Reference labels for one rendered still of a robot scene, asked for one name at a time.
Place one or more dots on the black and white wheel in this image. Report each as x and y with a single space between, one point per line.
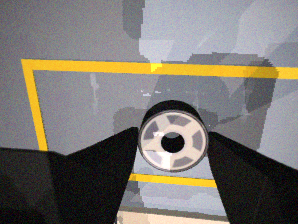
173 154

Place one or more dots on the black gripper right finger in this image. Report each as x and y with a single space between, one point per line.
254 189

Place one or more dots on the yellow tape outline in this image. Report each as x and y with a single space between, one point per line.
145 68

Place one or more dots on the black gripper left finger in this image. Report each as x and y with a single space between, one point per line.
84 187

